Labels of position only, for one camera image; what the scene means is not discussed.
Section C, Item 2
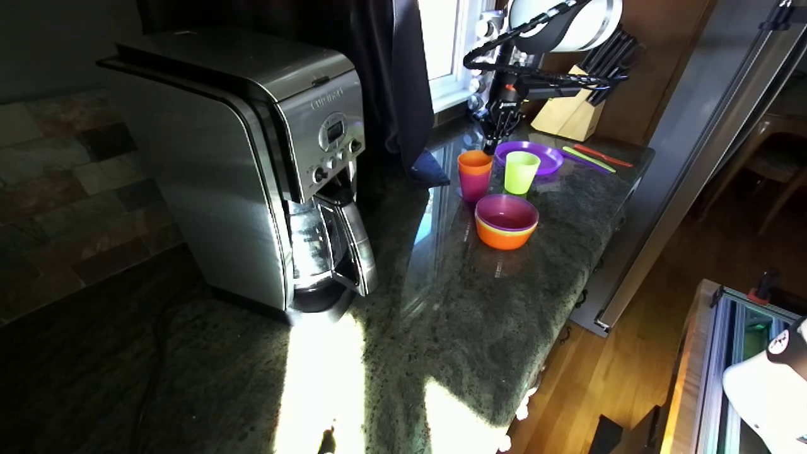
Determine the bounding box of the glass coffee carafe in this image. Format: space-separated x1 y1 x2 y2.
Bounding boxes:
290 200 376 295

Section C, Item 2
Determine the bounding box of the silver coffee maker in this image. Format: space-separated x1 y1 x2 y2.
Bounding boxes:
100 27 366 316

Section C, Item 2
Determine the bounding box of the purple plastic bowl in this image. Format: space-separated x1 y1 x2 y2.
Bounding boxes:
473 193 539 231

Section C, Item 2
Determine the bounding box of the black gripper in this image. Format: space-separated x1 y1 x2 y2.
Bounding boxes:
487 68 614 125

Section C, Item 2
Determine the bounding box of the orange plastic cup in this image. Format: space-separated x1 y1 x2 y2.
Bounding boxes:
457 149 495 183

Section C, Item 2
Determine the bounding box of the stainless steel refrigerator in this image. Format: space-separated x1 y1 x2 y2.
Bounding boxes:
573 0 807 335

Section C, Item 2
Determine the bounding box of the purple plastic cup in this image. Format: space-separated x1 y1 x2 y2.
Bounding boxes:
458 173 490 203

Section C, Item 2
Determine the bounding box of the green plastic utensil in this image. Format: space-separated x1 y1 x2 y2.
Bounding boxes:
561 145 614 173

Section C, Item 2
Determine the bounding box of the purple plastic plate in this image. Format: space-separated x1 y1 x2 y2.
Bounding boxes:
495 142 564 178

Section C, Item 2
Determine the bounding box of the wooden knife block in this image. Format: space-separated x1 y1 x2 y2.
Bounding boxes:
531 89 603 142

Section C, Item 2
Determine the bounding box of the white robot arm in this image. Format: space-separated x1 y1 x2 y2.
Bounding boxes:
464 0 622 129

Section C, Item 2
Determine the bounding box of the orange plastic bowl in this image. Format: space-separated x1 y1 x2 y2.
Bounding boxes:
473 213 539 253

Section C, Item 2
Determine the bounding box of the lime green plastic cup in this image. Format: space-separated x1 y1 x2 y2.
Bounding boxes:
505 152 539 197

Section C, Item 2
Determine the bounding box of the orange plastic utensil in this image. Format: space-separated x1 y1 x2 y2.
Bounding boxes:
573 144 633 169

